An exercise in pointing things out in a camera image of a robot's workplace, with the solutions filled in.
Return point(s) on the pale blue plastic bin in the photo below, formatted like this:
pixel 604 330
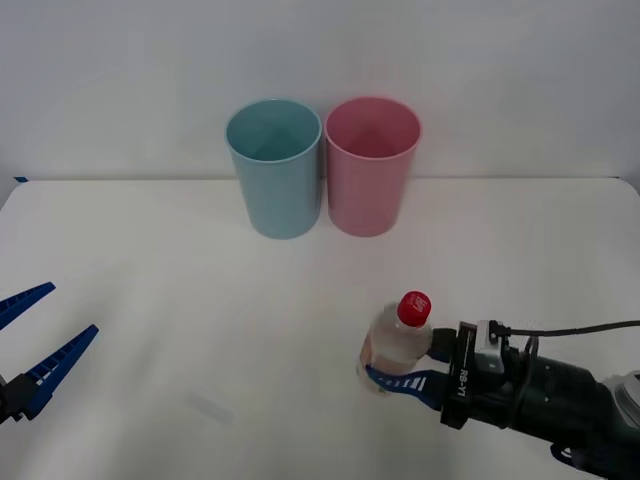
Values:
pixel 280 200

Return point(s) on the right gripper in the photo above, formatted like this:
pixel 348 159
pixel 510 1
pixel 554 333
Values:
pixel 462 390

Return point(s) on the clear bottle with red cap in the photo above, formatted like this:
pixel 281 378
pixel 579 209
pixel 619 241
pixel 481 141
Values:
pixel 397 342

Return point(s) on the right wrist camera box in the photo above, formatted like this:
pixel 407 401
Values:
pixel 489 346

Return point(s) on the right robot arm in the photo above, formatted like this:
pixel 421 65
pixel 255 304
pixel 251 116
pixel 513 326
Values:
pixel 575 400

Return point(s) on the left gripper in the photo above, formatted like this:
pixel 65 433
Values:
pixel 4 405

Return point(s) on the pink plastic bin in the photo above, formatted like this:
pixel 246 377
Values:
pixel 365 200

